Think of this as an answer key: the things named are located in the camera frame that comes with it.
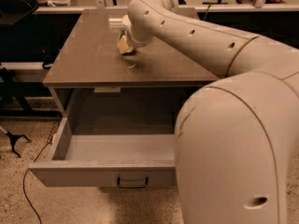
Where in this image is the black drawer handle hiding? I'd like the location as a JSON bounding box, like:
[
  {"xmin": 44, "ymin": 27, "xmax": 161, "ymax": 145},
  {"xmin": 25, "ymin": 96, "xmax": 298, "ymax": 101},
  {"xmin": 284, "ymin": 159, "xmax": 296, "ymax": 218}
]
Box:
[{"xmin": 117, "ymin": 176, "xmax": 149, "ymax": 189}]

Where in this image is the long white shelf counter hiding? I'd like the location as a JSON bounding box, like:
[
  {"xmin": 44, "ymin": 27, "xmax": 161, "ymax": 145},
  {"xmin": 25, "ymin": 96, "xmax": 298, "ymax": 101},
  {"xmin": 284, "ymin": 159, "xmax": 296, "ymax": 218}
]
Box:
[{"xmin": 0, "ymin": 2, "xmax": 299, "ymax": 82}]

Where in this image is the grey drawer cabinet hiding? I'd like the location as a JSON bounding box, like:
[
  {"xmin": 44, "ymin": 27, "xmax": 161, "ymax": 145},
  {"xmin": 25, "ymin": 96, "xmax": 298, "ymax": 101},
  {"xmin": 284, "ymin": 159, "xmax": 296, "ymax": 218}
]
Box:
[{"xmin": 44, "ymin": 10, "xmax": 217, "ymax": 135}]

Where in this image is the open grey top drawer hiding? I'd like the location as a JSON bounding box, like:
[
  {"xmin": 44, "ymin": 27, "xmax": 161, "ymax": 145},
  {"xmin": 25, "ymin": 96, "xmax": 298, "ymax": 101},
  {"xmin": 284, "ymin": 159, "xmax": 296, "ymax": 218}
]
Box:
[{"xmin": 29, "ymin": 88, "xmax": 180, "ymax": 187}]

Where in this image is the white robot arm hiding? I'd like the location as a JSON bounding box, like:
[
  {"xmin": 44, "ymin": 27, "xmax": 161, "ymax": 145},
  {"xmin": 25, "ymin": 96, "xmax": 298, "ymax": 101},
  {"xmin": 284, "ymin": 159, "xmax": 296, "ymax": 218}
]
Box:
[{"xmin": 122, "ymin": 0, "xmax": 299, "ymax": 224}]

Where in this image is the black floor cable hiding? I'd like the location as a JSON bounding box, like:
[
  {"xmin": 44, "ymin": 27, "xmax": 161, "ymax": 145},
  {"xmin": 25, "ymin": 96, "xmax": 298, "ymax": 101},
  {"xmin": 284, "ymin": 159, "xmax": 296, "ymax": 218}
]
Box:
[{"xmin": 21, "ymin": 140, "xmax": 54, "ymax": 224}]

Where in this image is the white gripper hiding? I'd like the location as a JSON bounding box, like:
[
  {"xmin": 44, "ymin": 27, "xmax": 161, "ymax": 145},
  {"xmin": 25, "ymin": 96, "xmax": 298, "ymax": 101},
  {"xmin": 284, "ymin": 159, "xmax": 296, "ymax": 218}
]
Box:
[{"xmin": 118, "ymin": 15, "xmax": 153, "ymax": 54}]

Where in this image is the black chair at left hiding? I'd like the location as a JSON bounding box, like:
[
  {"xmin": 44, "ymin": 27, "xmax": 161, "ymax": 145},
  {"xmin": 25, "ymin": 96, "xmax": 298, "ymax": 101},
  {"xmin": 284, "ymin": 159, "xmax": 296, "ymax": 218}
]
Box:
[{"xmin": 0, "ymin": 0, "xmax": 38, "ymax": 27}]

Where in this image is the green soda can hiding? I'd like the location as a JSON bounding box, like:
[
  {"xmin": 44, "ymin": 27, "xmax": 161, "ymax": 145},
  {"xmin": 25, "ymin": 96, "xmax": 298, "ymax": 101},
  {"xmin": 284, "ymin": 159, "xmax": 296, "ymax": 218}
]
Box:
[{"xmin": 119, "ymin": 28, "xmax": 126, "ymax": 40}]

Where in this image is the black stand foot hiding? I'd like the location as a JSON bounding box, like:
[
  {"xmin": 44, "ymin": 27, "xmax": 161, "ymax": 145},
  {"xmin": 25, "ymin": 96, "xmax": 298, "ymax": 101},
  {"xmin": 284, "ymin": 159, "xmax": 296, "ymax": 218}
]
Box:
[{"xmin": 0, "ymin": 126, "xmax": 31, "ymax": 158}]

